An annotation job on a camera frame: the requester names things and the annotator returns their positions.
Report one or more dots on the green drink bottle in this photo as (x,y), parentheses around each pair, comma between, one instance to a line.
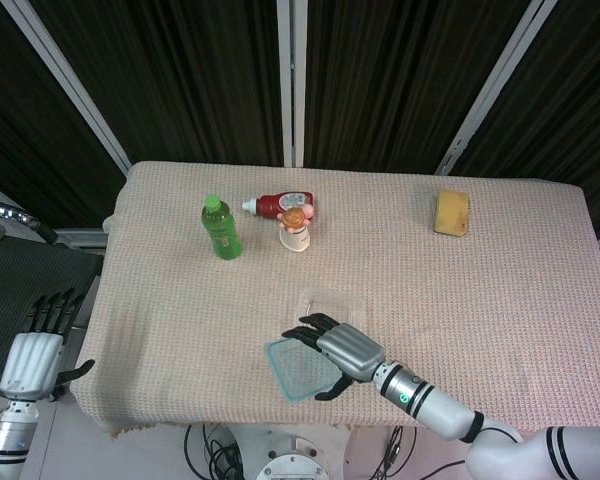
(222,230)

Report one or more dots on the black pleated curtain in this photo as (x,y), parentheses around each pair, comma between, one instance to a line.
(190,75)

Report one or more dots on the yellow sponge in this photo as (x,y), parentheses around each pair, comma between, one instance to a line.
(451,212)

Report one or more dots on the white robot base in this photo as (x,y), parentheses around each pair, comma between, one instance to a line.
(290,460)

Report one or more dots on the beige waffle tablecloth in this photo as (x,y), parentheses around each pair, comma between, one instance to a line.
(180,325)

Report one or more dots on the clear plastic container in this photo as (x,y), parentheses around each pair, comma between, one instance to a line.
(340,305)

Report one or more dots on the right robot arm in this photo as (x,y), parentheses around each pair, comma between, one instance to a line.
(430,400)

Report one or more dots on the blue translucent lid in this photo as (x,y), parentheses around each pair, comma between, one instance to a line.
(295,370)

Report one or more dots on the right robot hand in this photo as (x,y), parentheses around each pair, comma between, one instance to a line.
(352,350)

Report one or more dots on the pink hamburger toy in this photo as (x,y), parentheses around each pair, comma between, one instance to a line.
(294,218)

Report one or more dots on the red ketchup bottle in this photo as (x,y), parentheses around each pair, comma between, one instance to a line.
(272,204)

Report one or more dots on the white frame rail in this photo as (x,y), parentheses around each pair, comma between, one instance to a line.
(82,237)

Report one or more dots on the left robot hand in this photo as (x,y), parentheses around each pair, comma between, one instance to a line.
(32,365)

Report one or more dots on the small orange-topped cup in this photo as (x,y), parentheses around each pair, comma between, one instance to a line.
(295,241)

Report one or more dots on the white frame post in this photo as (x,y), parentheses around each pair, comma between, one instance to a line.
(495,85)
(70,85)
(291,85)

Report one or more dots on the black mesh chair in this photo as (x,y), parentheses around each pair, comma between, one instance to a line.
(40,265)

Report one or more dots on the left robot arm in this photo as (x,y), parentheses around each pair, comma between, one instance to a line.
(10,435)

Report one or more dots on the black chrome chair armrest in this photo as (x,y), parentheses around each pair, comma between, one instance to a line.
(10,214)

